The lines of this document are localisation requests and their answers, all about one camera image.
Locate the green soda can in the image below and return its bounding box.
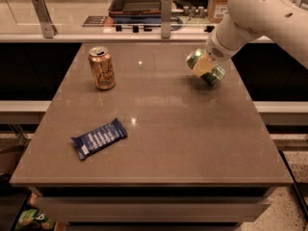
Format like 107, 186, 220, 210
186, 48, 225, 86

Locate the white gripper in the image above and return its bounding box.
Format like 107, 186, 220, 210
192, 32, 239, 77

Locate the green snack bag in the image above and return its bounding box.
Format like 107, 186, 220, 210
14, 209, 56, 231

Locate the cardboard box with label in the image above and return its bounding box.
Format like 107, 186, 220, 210
207, 0, 228, 23

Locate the blue snack bar wrapper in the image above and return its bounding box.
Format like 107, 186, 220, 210
70, 118, 127, 160

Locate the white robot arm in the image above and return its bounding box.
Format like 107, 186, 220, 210
192, 0, 308, 77

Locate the metal glass bracket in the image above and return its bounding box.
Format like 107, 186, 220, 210
31, 0, 58, 39
161, 0, 172, 39

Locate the middle metal glass bracket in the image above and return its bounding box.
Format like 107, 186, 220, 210
161, 0, 172, 39

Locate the orange soda can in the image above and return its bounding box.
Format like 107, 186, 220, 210
89, 46, 116, 90

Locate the grey table drawer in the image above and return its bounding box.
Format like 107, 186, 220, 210
35, 196, 270, 223

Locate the left metal glass bracket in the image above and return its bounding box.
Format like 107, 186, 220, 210
31, 0, 58, 39

